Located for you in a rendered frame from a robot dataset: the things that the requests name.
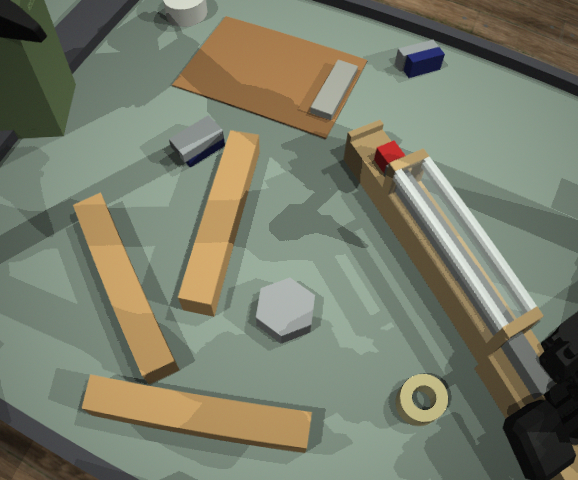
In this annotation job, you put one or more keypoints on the red cube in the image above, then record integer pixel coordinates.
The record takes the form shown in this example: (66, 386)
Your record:
(387, 153)

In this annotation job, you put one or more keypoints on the clear rectangular channel cover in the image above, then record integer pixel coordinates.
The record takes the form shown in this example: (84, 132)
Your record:
(479, 276)

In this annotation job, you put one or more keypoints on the beige roll of tape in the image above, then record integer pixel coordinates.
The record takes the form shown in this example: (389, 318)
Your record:
(436, 392)

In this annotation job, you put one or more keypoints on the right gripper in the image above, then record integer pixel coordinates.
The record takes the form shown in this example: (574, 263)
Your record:
(539, 435)

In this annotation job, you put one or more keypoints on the brown flat board with grey clip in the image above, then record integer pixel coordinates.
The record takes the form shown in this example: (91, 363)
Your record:
(278, 76)

